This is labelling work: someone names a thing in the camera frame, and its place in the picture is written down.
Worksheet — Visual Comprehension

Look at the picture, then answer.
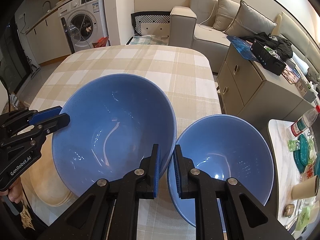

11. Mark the large beige plate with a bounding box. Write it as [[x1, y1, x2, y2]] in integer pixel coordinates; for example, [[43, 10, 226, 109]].
[[22, 134, 74, 207]]

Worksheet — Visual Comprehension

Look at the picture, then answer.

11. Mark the blue bowl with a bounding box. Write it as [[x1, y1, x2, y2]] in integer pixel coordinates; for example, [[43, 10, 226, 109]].
[[167, 114, 275, 227], [52, 74, 177, 196]]

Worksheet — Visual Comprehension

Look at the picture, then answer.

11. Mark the black kitchen faucet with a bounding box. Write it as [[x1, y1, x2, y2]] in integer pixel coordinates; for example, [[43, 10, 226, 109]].
[[42, 1, 52, 14]]

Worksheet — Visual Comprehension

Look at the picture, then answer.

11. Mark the person's left hand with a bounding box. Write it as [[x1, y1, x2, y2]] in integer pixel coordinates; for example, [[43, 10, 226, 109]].
[[0, 177, 23, 203]]

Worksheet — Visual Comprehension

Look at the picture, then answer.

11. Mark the checked beige tablecloth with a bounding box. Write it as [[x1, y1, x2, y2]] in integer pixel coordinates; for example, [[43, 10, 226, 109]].
[[22, 45, 221, 239]]

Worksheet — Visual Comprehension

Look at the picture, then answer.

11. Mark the white washing machine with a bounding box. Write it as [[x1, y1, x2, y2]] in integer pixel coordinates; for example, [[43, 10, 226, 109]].
[[58, 0, 108, 53]]

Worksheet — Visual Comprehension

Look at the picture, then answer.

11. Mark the clear plastic water bottle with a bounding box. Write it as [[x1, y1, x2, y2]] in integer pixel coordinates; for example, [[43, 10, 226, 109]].
[[290, 105, 320, 138]]

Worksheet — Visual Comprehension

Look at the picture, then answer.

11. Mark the black patterned chair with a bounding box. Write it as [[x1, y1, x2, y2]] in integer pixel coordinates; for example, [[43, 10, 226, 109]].
[[127, 11, 170, 46]]

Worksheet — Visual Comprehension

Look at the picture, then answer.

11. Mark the grey sofa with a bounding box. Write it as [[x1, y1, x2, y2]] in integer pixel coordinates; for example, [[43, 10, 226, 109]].
[[169, 0, 319, 73]]

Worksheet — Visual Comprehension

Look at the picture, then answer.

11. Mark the black rectangular box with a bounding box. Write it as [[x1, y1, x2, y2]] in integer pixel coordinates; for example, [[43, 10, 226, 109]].
[[251, 40, 286, 76]]

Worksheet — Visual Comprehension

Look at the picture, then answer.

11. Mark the black clothes pile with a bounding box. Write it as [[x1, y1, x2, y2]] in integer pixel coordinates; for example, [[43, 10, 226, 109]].
[[241, 32, 293, 61]]

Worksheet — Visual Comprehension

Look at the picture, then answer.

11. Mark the grey cushion right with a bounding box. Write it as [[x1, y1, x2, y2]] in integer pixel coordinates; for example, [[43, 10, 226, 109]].
[[224, 0, 277, 37]]

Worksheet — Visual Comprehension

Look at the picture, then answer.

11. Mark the grey cushion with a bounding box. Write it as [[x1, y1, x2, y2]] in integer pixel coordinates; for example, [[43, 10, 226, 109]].
[[224, 0, 277, 37], [213, 0, 240, 31]]

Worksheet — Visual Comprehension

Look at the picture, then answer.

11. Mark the grey cushion left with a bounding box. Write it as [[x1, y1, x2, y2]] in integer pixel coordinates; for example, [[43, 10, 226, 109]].
[[213, 0, 240, 31]]

